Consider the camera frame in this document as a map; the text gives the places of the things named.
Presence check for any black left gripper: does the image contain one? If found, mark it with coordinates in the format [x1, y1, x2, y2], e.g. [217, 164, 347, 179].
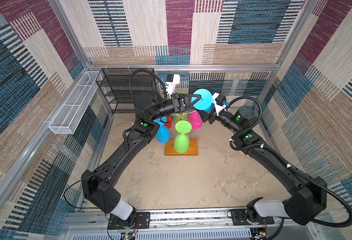
[148, 97, 199, 125]

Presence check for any blue wine glass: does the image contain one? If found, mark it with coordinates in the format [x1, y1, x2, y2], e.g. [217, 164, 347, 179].
[155, 117, 171, 144]
[193, 89, 214, 112]

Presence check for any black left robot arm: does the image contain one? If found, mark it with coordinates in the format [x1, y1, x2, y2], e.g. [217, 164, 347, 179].
[81, 93, 202, 226]

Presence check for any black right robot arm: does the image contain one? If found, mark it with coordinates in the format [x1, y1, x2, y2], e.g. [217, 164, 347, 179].
[198, 106, 327, 225]

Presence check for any pink wine glass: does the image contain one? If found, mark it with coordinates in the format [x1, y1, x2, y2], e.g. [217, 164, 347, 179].
[189, 111, 203, 130]

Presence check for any red wine glass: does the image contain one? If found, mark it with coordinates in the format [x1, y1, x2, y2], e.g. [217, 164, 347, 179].
[165, 117, 173, 129]

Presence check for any wooden rack base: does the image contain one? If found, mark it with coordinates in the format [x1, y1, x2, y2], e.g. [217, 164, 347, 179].
[165, 138, 199, 156]

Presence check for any black mesh shelf rack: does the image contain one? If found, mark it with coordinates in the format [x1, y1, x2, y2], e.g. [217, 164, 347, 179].
[96, 68, 157, 114]

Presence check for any gold wire glass rack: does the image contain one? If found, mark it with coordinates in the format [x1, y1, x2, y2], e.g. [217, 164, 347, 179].
[171, 111, 195, 124]

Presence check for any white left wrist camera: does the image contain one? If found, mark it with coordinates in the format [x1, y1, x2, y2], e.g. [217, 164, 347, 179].
[164, 74, 181, 95]

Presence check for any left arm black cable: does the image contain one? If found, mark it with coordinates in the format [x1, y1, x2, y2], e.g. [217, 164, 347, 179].
[129, 69, 168, 104]

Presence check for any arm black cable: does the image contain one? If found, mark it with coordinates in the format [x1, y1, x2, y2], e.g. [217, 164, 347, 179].
[129, 69, 168, 104]
[223, 95, 352, 228]

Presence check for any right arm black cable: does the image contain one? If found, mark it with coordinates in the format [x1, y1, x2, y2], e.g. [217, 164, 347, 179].
[223, 95, 352, 228]

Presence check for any white mesh wall basket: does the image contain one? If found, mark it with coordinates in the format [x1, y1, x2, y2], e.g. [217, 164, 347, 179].
[49, 71, 99, 135]

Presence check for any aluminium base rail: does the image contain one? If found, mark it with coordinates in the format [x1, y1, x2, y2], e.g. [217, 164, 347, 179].
[59, 207, 326, 240]

